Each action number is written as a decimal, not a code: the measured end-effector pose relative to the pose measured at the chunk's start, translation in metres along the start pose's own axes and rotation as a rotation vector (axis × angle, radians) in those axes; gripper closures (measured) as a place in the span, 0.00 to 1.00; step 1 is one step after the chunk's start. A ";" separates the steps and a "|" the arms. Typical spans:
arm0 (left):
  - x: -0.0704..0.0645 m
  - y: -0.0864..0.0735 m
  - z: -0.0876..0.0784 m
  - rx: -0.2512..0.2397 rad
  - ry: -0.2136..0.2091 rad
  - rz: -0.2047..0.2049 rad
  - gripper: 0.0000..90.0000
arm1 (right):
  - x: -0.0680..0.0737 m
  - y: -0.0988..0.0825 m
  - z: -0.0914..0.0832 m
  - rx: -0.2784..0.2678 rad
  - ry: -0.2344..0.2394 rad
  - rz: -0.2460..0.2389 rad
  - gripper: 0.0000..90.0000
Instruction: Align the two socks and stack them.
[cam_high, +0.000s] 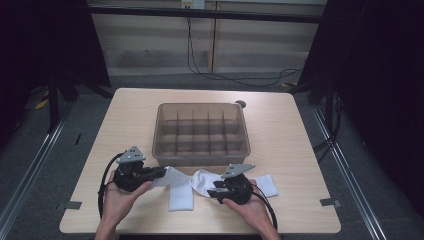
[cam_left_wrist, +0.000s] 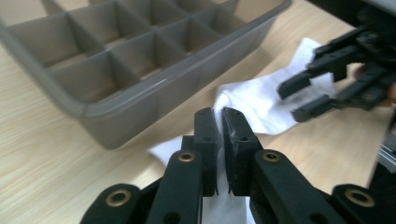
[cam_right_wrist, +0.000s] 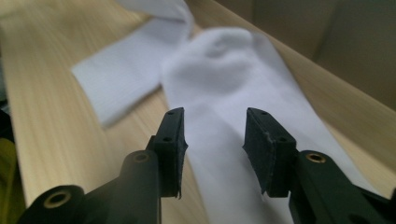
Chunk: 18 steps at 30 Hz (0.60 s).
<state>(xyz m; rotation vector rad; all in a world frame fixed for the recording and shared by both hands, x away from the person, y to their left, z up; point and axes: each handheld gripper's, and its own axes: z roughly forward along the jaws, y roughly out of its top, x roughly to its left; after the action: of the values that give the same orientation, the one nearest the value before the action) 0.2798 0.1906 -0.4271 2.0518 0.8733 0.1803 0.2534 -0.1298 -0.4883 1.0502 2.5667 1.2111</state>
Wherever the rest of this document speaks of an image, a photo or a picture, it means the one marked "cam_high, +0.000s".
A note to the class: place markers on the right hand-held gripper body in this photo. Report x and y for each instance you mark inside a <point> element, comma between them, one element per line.
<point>238,188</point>

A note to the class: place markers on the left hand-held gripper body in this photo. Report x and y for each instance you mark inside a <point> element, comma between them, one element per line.
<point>130,176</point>

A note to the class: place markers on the white sock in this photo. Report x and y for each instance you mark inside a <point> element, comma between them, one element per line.
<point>203,181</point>
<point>181,191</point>

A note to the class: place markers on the person's right hand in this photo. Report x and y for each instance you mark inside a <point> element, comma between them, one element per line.
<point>250,210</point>

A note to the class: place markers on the person's left hand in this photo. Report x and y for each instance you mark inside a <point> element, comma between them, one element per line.
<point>116,203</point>

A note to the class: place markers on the translucent brown divided storage box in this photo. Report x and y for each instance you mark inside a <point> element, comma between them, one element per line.
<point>200,133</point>

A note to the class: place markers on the small black floor tape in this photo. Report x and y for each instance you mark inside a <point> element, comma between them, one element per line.
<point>78,139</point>

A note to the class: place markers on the grey tape strip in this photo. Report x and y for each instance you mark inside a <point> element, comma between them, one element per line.
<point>71,205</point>
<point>330,202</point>

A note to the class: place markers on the black round table grommet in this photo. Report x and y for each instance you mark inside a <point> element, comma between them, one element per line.
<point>240,103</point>

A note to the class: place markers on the black metal stand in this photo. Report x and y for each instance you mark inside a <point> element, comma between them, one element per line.
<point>329,106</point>
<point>53,106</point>

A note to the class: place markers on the yellow floor tape piece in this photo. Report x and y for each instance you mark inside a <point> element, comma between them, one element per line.
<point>287,85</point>
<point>41,104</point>

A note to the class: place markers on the black curtain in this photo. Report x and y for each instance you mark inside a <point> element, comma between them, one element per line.
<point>380,83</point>
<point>40,43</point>

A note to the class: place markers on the black horizontal metal bar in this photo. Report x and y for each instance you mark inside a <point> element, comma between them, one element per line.
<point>200,14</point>

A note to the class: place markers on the metal floor rail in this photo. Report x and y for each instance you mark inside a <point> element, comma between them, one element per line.
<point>346,173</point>
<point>33,166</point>

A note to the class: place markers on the white wall socket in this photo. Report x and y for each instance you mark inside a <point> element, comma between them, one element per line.
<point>192,4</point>

